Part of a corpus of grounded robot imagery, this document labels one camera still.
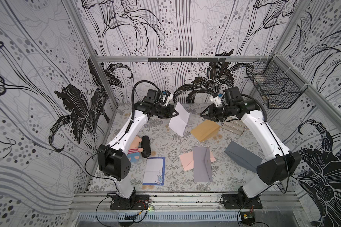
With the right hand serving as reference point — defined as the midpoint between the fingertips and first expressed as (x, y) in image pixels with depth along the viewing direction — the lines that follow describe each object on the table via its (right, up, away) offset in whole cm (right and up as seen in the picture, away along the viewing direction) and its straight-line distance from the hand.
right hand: (203, 114), depth 76 cm
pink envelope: (-8, -29, +12) cm, 33 cm away
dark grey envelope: (+28, -27, +12) cm, 41 cm away
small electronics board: (+21, -53, -5) cm, 57 cm away
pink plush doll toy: (-41, -23, +10) cm, 48 cm away
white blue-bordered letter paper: (-28, -35, +8) cm, 45 cm away
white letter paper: (-14, -5, +1) cm, 15 cm away
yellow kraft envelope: (+7, -11, +26) cm, 29 cm away
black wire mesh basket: (+50, +18, +12) cm, 55 cm away
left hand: (-14, 0, +2) cm, 14 cm away
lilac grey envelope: (+2, -33, +10) cm, 34 cm away
